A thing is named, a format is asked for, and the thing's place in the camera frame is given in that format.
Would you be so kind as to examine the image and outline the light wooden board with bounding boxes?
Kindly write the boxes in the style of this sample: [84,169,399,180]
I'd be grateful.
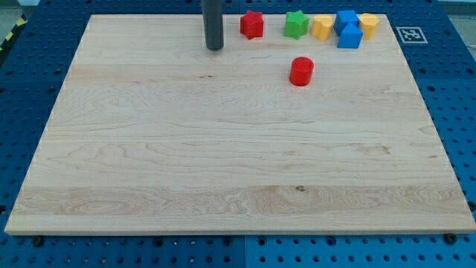
[5,15,475,236]

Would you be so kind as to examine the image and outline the yellow heart block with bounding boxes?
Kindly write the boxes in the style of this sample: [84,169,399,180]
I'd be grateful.
[310,14,333,41]

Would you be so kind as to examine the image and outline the yellow hexagon block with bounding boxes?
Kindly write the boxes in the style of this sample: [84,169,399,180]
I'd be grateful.
[358,13,380,40]

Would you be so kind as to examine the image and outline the red cylinder block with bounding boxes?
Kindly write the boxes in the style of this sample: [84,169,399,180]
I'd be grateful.
[289,57,315,86]

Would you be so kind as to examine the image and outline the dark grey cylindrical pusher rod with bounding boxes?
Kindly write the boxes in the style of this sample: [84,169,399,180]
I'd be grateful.
[202,0,224,51]

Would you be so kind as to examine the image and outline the blue cube block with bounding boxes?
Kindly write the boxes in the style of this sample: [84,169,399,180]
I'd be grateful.
[333,10,359,36]

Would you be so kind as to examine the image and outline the blue triangle block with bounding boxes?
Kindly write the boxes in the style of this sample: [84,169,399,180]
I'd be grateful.
[337,23,363,49]

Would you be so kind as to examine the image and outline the white fiducial marker tag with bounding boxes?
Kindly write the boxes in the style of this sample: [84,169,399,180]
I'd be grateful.
[396,26,428,44]

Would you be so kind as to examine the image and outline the black bolt right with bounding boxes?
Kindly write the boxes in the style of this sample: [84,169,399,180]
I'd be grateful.
[443,233,458,245]

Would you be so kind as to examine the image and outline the red star block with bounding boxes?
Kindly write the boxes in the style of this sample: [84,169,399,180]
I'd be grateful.
[239,10,264,39]

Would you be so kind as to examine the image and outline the black bolt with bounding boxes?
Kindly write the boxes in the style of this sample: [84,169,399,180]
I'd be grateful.
[443,233,458,245]
[31,236,45,247]

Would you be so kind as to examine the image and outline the black bolt left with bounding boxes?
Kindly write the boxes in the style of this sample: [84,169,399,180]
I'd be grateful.
[31,236,45,247]

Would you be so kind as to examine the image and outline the green star block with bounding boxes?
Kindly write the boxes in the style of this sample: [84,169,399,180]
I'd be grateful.
[284,10,309,39]

